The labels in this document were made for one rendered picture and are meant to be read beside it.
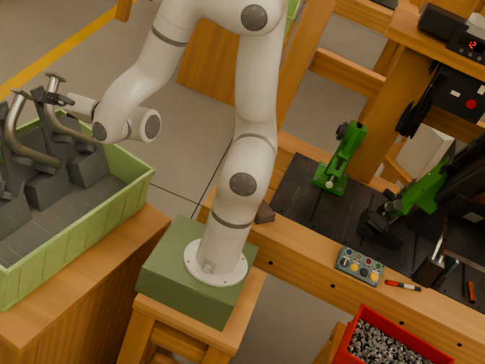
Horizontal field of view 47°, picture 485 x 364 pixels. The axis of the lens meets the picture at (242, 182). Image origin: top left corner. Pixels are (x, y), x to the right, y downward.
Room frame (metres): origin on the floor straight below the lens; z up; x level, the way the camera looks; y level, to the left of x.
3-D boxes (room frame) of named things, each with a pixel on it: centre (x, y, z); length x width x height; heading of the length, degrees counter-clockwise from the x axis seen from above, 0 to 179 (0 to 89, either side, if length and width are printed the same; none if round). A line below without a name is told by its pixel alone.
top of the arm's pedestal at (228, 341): (1.13, -0.02, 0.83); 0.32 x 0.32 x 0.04; 86
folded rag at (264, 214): (1.48, -0.09, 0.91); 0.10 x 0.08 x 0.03; 45
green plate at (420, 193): (1.63, -0.60, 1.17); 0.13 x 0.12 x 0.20; 85
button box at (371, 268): (1.41, -0.47, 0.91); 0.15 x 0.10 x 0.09; 85
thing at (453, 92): (1.91, -0.59, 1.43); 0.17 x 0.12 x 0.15; 85
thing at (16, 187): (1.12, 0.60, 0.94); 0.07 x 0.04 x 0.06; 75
